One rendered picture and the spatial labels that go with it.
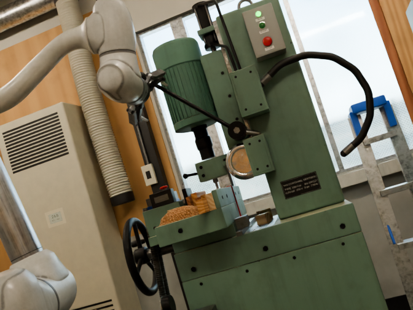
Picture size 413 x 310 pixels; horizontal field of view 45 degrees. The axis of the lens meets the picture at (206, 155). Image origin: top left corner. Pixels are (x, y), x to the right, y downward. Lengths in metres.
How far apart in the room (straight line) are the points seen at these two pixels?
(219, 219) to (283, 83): 0.52
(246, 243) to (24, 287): 0.65
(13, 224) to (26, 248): 0.08
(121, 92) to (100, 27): 0.19
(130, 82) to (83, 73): 2.04
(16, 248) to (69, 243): 1.64
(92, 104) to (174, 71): 1.60
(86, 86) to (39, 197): 0.77
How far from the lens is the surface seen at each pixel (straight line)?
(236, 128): 1.62
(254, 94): 1.60
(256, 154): 1.57
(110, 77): 1.32
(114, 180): 3.22
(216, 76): 1.76
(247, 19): 1.68
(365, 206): 3.11
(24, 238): 1.64
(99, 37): 1.40
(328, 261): 1.57
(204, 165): 1.76
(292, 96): 1.68
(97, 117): 3.29
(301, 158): 1.66
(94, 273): 3.22
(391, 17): 3.08
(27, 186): 3.40
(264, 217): 1.73
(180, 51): 1.79
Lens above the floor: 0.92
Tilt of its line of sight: 5 degrees up
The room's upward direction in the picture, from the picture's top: 17 degrees counter-clockwise
